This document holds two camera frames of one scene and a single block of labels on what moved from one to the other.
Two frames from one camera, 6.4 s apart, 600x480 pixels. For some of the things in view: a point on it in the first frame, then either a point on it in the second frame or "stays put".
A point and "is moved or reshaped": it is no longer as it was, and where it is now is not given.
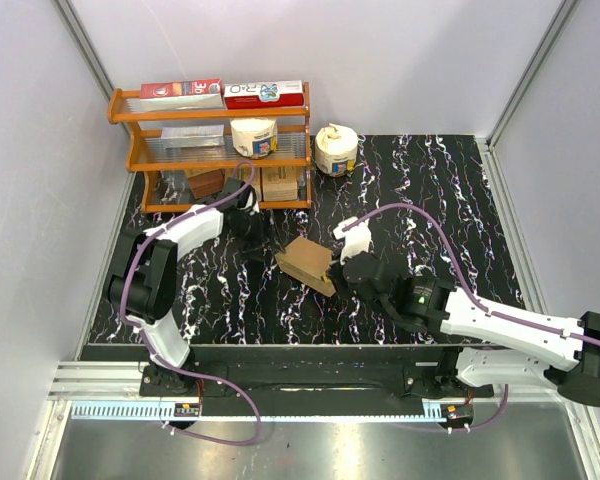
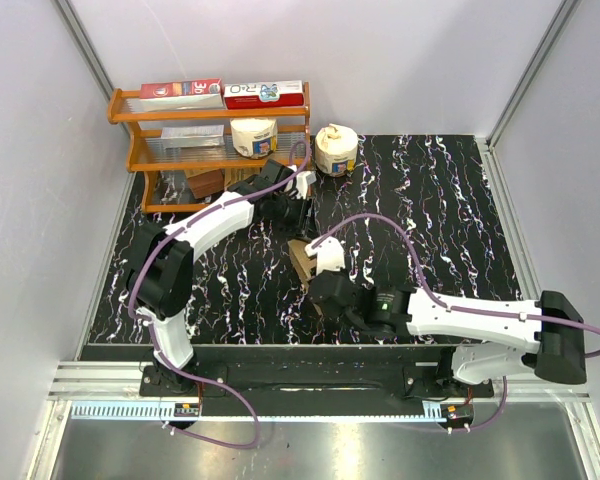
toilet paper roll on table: x=336 y=149 stays put
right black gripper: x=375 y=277 to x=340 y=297
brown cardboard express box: x=308 y=262 is moved or reshaped
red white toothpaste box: x=277 y=94 stays put
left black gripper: x=266 y=237 to x=293 y=229
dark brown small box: x=206 y=183 stays put
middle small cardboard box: x=244 y=173 stays put
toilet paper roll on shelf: x=254 y=138 stays put
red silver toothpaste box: x=201 y=94 stays put
